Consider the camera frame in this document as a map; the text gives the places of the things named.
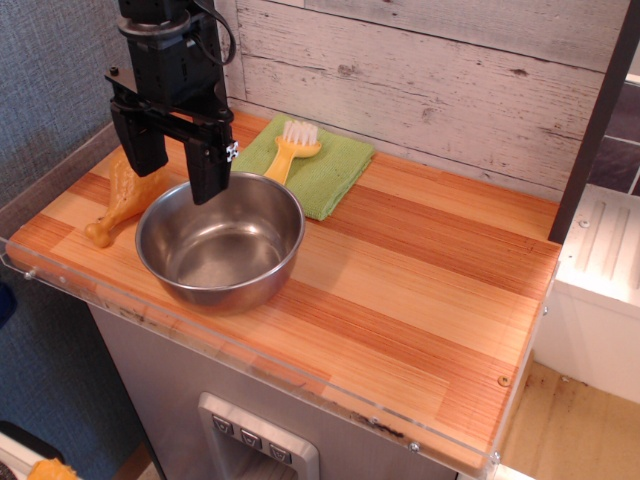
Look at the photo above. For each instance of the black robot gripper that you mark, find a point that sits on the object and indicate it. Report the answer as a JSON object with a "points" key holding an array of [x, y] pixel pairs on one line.
{"points": [[170, 91]]}

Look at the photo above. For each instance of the yellow brush white bristles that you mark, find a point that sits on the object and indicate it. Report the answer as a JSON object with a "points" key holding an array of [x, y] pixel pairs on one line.
{"points": [[298, 140]]}

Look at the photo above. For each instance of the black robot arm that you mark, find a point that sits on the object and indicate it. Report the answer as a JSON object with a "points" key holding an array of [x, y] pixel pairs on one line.
{"points": [[175, 10]]}

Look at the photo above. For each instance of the orange plastic chicken leg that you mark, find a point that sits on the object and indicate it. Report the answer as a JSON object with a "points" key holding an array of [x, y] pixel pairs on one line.
{"points": [[130, 195]]}

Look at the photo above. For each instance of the silver metal pot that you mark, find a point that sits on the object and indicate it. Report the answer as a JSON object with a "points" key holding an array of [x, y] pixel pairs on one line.
{"points": [[229, 255]]}

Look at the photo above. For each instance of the green cloth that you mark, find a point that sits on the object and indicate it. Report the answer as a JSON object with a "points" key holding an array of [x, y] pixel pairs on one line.
{"points": [[319, 182]]}

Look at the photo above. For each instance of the clear acrylic edge guard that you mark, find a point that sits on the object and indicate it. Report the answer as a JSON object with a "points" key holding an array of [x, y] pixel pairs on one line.
{"points": [[422, 345]]}

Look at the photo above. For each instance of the grey cabinet with dispenser panel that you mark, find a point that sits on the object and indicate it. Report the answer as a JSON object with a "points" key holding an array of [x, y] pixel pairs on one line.
{"points": [[208, 417]]}

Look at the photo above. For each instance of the orange object bottom left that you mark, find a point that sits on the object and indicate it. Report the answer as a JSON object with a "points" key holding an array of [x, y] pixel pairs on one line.
{"points": [[51, 469]]}

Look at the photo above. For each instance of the white toy sink unit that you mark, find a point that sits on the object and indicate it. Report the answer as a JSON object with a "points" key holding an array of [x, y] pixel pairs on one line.
{"points": [[590, 329]]}

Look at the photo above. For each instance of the dark right post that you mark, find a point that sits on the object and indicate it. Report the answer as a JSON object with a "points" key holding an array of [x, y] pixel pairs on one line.
{"points": [[604, 106]]}

